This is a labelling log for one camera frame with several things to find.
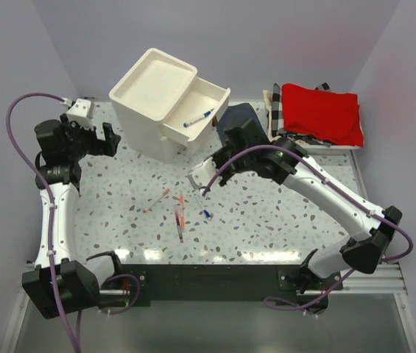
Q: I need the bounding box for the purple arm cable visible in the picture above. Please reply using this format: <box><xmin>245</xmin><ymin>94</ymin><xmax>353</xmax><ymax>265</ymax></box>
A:
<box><xmin>5</xmin><ymin>93</ymin><xmax>142</xmax><ymax>353</ymax></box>
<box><xmin>202</xmin><ymin>145</ymin><xmax>415</xmax><ymax>312</ymax></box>

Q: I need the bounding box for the cream drawer organizer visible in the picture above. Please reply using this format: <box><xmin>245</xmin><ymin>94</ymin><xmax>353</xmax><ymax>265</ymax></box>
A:
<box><xmin>109</xmin><ymin>48</ymin><xmax>231</xmax><ymax>163</ymax></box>

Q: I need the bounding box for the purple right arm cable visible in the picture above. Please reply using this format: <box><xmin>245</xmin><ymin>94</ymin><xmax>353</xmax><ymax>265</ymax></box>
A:
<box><xmin>202</xmin><ymin>145</ymin><xmax>415</xmax><ymax>312</ymax></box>

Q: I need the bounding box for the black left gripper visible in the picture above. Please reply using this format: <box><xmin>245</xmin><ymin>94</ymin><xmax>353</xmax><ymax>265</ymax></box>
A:
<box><xmin>61</xmin><ymin>114</ymin><xmax>120</xmax><ymax>161</ymax></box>

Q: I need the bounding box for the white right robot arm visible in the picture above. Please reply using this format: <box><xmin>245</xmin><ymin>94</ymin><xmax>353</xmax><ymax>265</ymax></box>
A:
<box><xmin>203</xmin><ymin>119</ymin><xmax>402</xmax><ymax>289</ymax></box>

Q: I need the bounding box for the white cloth basket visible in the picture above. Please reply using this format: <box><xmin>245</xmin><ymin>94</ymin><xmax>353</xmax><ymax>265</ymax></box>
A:
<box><xmin>259</xmin><ymin>90</ymin><xmax>360</xmax><ymax>154</ymax></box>

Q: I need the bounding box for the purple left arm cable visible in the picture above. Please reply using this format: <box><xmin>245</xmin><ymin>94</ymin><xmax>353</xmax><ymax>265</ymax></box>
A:
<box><xmin>5</xmin><ymin>93</ymin><xmax>142</xmax><ymax>353</ymax></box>

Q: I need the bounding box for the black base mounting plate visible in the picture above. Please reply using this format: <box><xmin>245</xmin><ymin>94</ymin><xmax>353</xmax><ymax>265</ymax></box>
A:
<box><xmin>98</xmin><ymin>264</ymin><xmax>341</xmax><ymax>309</ymax></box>

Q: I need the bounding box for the dark blue pencil pouch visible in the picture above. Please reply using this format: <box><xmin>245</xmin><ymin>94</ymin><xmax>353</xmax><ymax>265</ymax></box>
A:
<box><xmin>216</xmin><ymin>103</ymin><xmax>264</xmax><ymax>146</ymax></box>

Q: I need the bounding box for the red pen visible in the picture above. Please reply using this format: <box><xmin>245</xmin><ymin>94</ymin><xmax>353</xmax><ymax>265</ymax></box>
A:
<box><xmin>174</xmin><ymin>205</ymin><xmax>184</xmax><ymax>243</ymax></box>

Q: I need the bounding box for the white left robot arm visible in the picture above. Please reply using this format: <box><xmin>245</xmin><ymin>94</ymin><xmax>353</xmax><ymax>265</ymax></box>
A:
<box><xmin>22</xmin><ymin>115</ymin><xmax>124</xmax><ymax>319</ymax></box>

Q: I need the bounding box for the blue-capped white marker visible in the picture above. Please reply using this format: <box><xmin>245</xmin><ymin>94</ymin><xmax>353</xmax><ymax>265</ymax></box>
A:
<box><xmin>183</xmin><ymin>108</ymin><xmax>214</xmax><ymax>128</ymax></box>

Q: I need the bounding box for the small blue-tipped pen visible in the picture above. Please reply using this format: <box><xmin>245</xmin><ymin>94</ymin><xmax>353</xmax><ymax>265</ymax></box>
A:
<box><xmin>194</xmin><ymin>195</ymin><xmax>212</xmax><ymax>220</ymax></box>

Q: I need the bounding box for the black white checkered cloth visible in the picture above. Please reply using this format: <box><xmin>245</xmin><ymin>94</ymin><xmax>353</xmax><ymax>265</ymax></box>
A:
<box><xmin>267</xmin><ymin>83</ymin><xmax>286</xmax><ymax>138</ymax></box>

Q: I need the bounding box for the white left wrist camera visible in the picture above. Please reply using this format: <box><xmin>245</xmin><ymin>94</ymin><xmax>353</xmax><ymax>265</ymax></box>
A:
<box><xmin>63</xmin><ymin>99</ymin><xmax>94</xmax><ymax>130</ymax></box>

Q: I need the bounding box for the orange marker pen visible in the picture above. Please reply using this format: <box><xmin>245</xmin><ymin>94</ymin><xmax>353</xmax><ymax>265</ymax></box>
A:
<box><xmin>179</xmin><ymin>193</ymin><xmax>185</xmax><ymax>230</ymax></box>

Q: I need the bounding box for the red folded cloth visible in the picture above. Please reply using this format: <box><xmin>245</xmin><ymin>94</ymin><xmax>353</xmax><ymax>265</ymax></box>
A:
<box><xmin>281</xmin><ymin>83</ymin><xmax>364</xmax><ymax>148</ymax></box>

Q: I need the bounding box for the aluminium frame rail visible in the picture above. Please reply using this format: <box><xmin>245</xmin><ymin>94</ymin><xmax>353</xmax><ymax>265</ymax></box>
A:
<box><xmin>0</xmin><ymin>146</ymin><xmax>416</xmax><ymax>353</ymax></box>

